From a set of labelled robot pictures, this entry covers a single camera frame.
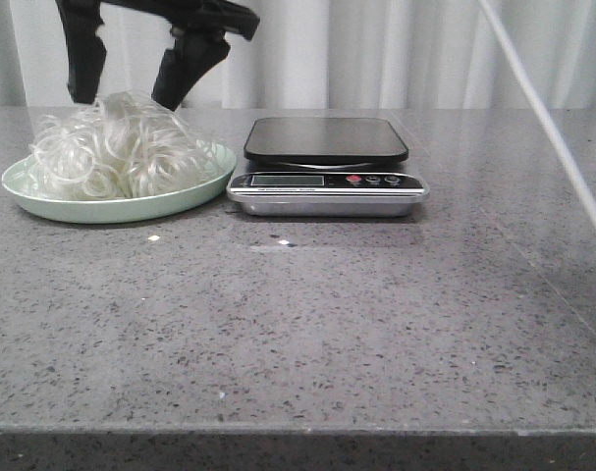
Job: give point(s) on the light green round plate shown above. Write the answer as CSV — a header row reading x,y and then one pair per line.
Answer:
x,y
118,211

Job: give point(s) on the black silver kitchen scale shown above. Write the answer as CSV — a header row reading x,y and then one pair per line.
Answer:
x,y
325,167

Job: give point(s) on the white vermicelli noodle bundle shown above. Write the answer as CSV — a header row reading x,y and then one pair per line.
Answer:
x,y
124,146

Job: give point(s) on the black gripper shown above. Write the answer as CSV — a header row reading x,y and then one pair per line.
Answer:
x,y
193,55

